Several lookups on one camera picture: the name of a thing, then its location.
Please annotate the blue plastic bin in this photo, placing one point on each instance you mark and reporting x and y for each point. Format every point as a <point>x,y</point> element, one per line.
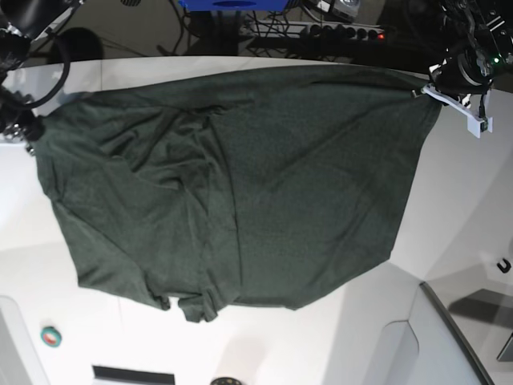
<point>221,5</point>

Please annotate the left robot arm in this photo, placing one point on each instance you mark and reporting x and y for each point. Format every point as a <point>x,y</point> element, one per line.
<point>471,42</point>

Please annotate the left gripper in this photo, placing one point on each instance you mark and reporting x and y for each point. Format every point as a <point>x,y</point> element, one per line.
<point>452,84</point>

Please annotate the dark green t-shirt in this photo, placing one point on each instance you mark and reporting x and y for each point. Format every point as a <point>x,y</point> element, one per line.
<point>270,187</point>

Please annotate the small black round object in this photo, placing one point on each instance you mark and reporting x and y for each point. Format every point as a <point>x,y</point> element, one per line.
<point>226,381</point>

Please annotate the green red tape roll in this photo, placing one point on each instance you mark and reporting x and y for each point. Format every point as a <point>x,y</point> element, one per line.
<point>51,336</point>

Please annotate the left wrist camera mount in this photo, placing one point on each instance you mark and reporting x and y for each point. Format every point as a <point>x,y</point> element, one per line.
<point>477,127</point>

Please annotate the black U-shaped hook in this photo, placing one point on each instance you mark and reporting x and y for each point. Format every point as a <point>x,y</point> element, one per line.
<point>504,266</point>

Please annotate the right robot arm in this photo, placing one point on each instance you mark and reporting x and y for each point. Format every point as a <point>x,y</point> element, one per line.
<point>23,23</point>

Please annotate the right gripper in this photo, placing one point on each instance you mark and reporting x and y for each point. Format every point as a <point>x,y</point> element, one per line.
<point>21,129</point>

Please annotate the grey power strip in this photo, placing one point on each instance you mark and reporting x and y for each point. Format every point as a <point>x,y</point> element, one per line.
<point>314,30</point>

